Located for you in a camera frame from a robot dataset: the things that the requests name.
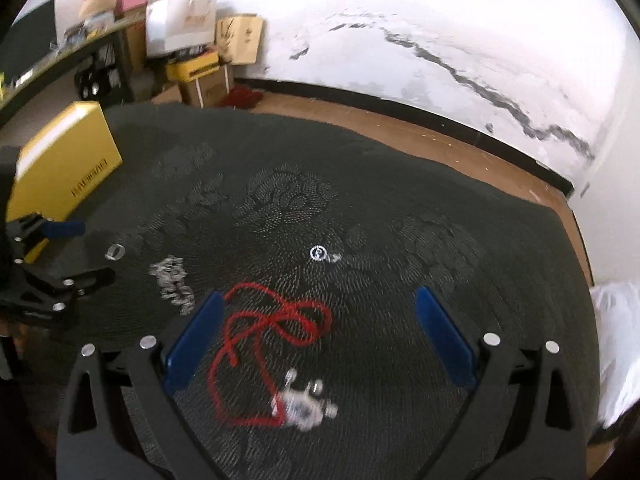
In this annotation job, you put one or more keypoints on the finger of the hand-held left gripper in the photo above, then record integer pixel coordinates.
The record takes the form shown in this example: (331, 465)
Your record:
(82, 280)
(64, 229)

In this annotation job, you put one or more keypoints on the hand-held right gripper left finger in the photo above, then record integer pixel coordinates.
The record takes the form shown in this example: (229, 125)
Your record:
(194, 342)

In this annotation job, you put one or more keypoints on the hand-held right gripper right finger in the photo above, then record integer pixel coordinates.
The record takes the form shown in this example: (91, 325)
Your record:
(445, 342)

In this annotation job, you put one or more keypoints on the small silver stud earring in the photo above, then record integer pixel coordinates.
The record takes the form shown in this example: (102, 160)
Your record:
(334, 258)

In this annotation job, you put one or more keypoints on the small silver hoop earring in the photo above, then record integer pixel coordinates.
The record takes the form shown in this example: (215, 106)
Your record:
(318, 253)

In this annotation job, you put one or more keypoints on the dark patterned mat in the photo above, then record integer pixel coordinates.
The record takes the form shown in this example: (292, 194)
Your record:
(380, 200)

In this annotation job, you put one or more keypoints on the black monitor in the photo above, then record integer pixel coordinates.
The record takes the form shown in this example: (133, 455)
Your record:
(31, 30)

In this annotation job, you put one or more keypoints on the white plastic bag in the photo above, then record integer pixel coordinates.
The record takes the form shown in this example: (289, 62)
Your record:
(617, 350)

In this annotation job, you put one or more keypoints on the tall cardboard box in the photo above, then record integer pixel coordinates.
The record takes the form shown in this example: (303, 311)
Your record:
(135, 46)

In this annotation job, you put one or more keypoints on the small yellow box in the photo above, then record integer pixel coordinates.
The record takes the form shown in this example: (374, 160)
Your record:
(192, 67)

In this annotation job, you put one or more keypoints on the red cloth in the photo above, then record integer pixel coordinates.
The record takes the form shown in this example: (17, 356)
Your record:
(242, 97)

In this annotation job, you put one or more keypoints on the white paper bag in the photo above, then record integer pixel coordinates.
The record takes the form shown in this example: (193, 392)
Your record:
(181, 25)

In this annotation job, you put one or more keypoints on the brown printed paper bag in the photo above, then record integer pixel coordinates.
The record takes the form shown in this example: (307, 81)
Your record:
(241, 40)

